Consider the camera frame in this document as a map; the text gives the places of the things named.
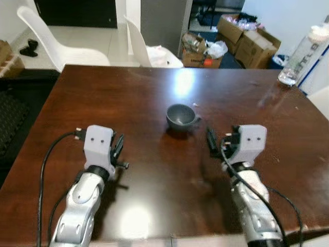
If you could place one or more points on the dark grey cup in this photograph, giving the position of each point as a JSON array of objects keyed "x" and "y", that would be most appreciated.
[{"x": 180, "y": 116}]

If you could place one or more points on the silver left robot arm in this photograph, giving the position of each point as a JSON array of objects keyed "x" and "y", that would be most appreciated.
[{"x": 79, "y": 206}]

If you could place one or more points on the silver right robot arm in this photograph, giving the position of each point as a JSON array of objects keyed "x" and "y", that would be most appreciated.
[{"x": 254, "y": 211}]

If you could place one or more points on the small printed cardboard box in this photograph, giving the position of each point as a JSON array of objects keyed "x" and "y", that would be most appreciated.
[{"x": 194, "y": 57}]

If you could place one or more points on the crumpled white plastic bag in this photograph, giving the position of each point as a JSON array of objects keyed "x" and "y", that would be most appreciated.
[{"x": 218, "y": 49}]

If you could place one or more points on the large brown cardboard box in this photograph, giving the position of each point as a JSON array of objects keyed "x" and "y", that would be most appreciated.
[{"x": 254, "y": 46}]

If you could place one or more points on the white plastic chair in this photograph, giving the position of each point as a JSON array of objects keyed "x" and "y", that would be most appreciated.
[
  {"x": 61, "y": 51},
  {"x": 139, "y": 49},
  {"x": 321, "y": 100}
]

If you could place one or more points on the white bag with pink print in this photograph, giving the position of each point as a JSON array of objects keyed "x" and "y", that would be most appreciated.
[{"x": 158, "y": 55}]

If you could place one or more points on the blue pole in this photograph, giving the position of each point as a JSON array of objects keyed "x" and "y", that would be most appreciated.
[{"x": 312, "y": 69}]

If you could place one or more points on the black floor mat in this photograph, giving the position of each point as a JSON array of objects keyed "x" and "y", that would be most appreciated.
[{"x": 11, "y": 123}]

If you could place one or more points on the clear plastic water bottle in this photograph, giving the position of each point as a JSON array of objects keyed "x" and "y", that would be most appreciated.
[{"x": 303, "y": 51}]

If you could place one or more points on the black shoe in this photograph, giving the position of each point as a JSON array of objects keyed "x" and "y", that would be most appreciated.
[{"x": 30, "y": 49}]

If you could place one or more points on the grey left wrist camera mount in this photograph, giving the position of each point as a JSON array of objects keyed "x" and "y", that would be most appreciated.
[{"x": 97, "y": 144}]

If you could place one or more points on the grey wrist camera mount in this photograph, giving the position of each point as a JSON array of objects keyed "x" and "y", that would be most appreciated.
[
  {"x": 97, "y": 144},
  {"x": 252, "y": 141}
]

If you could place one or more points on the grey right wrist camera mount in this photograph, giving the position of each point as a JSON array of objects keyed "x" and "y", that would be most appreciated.
[{"x": 252, "y": 141}]

